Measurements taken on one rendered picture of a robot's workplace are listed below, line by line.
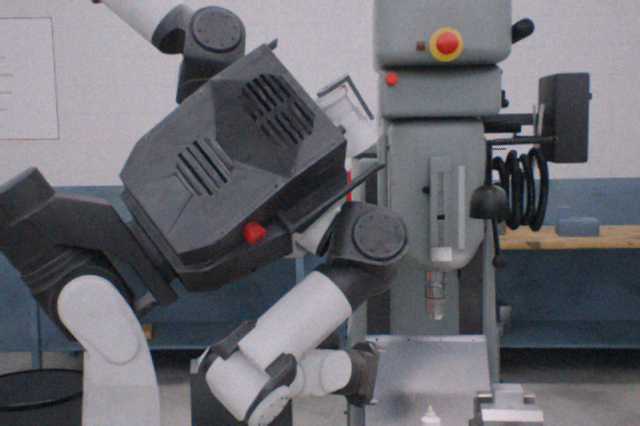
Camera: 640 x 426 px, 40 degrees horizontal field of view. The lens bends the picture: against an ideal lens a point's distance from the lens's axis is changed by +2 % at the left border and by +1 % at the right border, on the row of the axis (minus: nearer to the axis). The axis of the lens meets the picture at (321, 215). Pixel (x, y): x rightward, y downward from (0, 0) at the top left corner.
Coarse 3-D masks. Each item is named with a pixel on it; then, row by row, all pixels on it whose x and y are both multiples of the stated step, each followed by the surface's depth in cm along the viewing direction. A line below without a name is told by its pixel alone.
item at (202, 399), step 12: (192, 360) 195; (192, 372) 186; (192, 384) 185; (204, 384) 186; (192, 396) 186; (204, 396) 186; (192, 408) 186; (204, 408) 186; (216, 408) 186; (288, 408) 188; (192, 420) 186; (204, 420) 186; (216, 420) 187; (228, 420) 187; (276, 420) 188; (288, 420) 189
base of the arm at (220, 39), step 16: (192, 16) 139; (208, 16) 139; (224, 16) 140; (192, 32) 138; (208, 32) 138; (224, 32) 139; (240, 32) 140; (192, 48) 137; (208, 48) 137; (224, 48) 138; (240, 48) 139; (192, 64) 137; (208, 64) 137; (224, 64) 138; (192, 80) 140; (176, 96) 147
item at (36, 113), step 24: (0, 24) 605; (24, 24) 604; (48, 24) 603; (0, 48) 607; (24, 48) 606; (48, 48) 605; (0, 72) 609; (24, 72) 608; (48, 72) 607; (0, 96) 610; (24, 96) 610; (48, 96) 609; (0, 120) 612; (24, 120) 612; (48, 120) 611
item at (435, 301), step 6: (426, 294) 186; (432, 294) 184; (438, 294) 184; (444, 294) 185; (426, 300) 186; (432, 300) 184; (438, 300) 184; (444, 300) 185; (426, 306) 186; (432, 306) 185; (438, 306) 184; (444, 306) 185; (426, 312) 186; (432, 312) 185; (438, 312) 185; (444, 312) 185
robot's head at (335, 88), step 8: (336, 80) 144; (344, 80) 142; (352, 80) 142; (328, 88) 143; (336, 88) 142; (344, 88) 143; (352, 88) 143; (320, 96) 143; (328, 96) 142; (336, 96) 142; (360, 96) 143; (320, 104) 143; (360, 104) 143; (368, 112) 144
